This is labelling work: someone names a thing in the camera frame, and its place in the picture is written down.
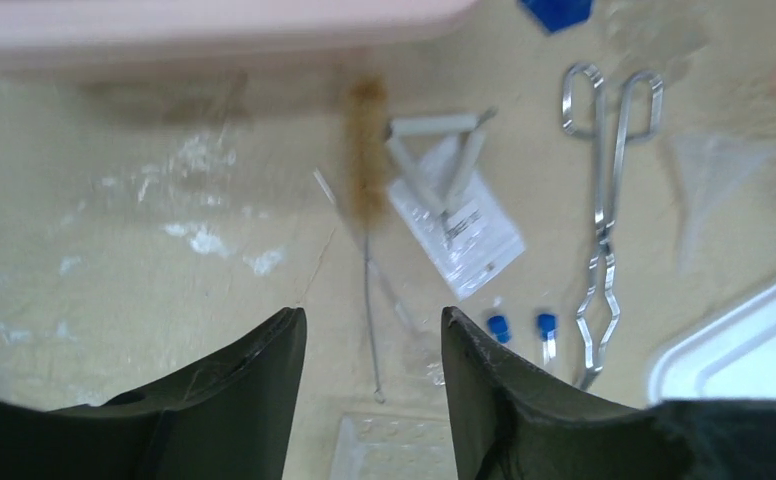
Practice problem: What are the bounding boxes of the brown bristle tube brush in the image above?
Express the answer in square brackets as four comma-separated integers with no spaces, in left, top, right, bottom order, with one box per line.
[345,75,387,404]

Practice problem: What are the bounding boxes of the graduated cylinder blue base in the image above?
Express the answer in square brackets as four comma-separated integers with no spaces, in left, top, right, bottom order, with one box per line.
[517,0,594,35]

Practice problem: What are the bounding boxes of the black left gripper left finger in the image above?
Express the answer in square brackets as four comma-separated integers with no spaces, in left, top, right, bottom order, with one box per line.
[0,308,307,479]

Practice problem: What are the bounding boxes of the pink plastic bin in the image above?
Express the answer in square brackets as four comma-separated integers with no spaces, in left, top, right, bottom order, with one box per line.
[0,1,478,70]

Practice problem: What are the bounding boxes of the clear plastic funnel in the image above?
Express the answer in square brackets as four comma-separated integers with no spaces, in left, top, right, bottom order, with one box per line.
[660,131,776,275]

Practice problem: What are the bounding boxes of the metal crucible tongs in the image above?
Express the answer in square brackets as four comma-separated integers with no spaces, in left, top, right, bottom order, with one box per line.
[561,61,665,391]

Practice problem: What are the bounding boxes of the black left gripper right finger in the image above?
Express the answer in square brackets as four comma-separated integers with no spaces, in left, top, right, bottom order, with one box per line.
[441,306,776,479]

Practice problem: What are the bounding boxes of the clay pipe triangle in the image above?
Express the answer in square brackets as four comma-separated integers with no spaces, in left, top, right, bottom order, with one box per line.
[385,107,497,218]

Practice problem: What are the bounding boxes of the white paper packet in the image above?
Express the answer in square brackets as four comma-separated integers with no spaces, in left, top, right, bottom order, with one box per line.
[388,167,525,300]

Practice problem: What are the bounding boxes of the white plastic lid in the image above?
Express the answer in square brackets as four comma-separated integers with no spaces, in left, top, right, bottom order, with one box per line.
[647,281,776,404]

